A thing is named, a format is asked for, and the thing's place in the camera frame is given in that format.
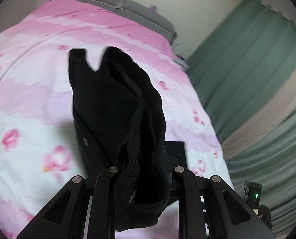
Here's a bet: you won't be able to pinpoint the black camera module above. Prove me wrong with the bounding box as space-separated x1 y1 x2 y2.
243 181 262 209

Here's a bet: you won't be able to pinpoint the black pants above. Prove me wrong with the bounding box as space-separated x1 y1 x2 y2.
68 46 170 231

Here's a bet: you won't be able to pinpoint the green curtain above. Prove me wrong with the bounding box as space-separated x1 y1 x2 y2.
187 0 296 236

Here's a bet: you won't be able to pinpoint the beige curtain panel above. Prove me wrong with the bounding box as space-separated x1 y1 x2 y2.
222 70 296 160

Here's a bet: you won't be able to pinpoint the pink floral quilt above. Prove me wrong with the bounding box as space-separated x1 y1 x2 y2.
0 0 231 238

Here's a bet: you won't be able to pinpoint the white nightstand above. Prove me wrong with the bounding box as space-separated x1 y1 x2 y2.
173 55 189 71

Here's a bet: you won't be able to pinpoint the grey headboard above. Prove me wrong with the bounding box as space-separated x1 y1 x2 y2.
77 0 177 44

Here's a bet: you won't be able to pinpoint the right hand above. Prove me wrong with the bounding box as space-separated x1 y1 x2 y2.
252 205 265 218

